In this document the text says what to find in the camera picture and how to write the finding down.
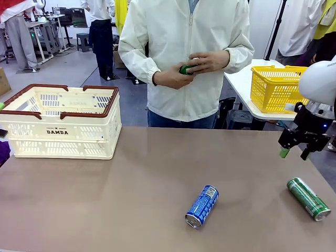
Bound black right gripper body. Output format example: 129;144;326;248
287;102;332;144

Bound green drink can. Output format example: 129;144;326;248
286;177;332;222
179;64;196;77

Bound blue drink can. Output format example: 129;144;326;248
184;184;220;230

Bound person's right forearm in sleeve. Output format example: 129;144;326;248
118;47;162;86

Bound person's left forearm in sleeve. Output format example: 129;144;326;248
224;43;255;75

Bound yellow plastic basket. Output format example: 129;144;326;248
250;65;311;114

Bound person's left hand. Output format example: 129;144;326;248
188;50;230;76

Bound person's right hand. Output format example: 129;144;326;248
153;64;195;90

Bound purple cloth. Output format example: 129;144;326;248
0;140;12;167

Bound cardboard box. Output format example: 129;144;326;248
0;67;12;97
113;49;127;69

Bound black stool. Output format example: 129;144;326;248
227;110;266;131

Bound black bag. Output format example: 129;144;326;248
217;97;238;130

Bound bystander in grey trousers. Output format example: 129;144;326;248
0;0;39;72

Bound white side table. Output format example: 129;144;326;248
224;58;336;122

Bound white standing desk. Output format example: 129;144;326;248
25;14;69;65

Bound bystander in yellow vest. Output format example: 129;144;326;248
295;0;336;68

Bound bystander in white shirt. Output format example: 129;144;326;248
275;0;326;66

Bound grey plastic stool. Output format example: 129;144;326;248
76;33;93;53

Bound black tripod pole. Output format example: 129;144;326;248
264;0;288;61

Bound bystander in dark trousers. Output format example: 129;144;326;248
80;0;117;81

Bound yellow hanging garment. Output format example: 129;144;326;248
114;0;129;36

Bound person in cream jacket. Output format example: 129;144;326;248
118;0;255;129

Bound cream shopping basket brown handles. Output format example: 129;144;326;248
0;83;123;160

